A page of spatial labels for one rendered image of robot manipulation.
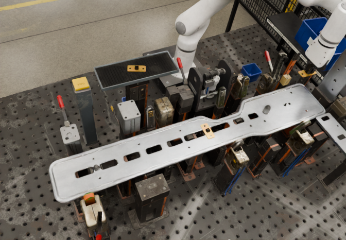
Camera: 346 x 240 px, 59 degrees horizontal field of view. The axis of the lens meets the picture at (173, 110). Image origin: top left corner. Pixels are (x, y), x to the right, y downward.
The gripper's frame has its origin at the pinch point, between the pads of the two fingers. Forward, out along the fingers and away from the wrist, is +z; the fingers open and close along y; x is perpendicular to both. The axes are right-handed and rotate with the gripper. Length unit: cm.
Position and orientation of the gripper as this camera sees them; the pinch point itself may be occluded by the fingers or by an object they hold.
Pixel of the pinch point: (310, 68)
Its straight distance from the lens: 151.8
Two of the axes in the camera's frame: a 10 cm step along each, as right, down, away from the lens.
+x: 9.1, -2.7, 3.3
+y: 4.1, 7.5, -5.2
